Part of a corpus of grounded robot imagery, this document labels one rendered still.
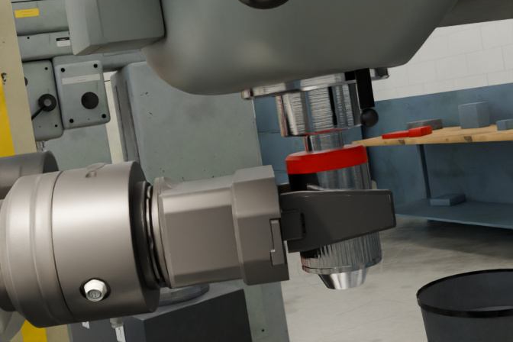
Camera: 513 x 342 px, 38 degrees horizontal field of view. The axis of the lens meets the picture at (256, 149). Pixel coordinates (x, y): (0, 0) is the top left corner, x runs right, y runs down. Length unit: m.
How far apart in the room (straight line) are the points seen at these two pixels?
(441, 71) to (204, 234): 6.62
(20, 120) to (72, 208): 1.71
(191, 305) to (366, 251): 0.37
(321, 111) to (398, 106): 7.14
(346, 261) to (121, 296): 0.12
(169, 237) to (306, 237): 0.07
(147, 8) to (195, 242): 0.12
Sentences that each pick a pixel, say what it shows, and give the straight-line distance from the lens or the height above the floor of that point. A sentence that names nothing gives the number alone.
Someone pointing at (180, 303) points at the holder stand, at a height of 1.12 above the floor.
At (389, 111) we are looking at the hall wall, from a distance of 7.67.
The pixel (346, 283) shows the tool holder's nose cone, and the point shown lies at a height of 1.19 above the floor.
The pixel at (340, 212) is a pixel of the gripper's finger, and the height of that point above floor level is 1.24.
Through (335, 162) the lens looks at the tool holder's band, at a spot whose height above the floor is 1.26.
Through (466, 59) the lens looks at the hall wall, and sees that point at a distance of 6.72.
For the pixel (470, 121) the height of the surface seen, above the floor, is 0.94.
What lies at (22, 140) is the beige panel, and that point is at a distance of 2.11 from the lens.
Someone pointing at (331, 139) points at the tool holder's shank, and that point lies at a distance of 0.42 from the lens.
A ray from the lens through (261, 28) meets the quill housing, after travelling 0.34.
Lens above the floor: 1.30
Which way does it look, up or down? 3 degrees down
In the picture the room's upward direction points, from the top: 9 degrees counter-clockwise
